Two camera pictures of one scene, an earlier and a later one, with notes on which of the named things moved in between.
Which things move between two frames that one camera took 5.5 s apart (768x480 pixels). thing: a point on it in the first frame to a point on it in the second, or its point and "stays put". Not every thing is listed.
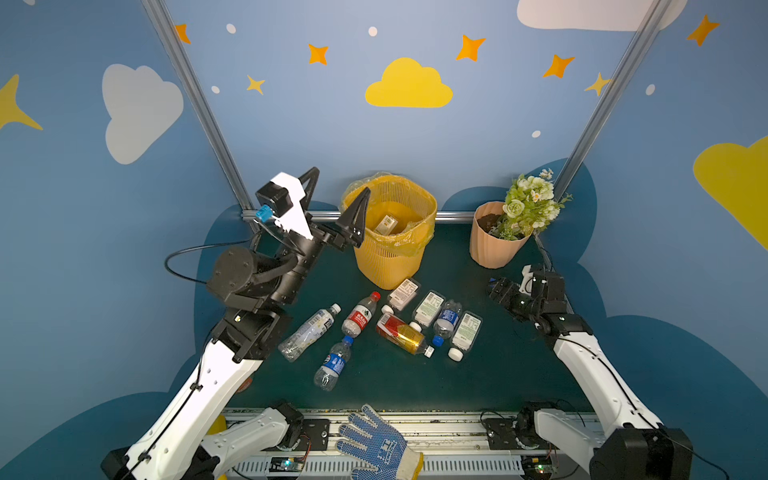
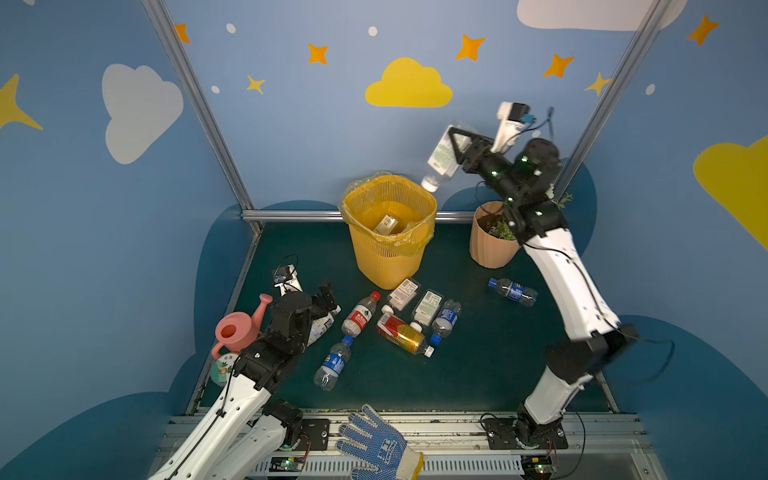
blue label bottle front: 328,375 stays put
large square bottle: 387,225 stays put
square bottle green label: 465,335 to 444,161
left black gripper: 327,230 to 324,298
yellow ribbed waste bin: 400,218 stays put
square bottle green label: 427,310 stays put
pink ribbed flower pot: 488,250 stays put
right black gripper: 507,293 to 474,156
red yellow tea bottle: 404,336 stays put
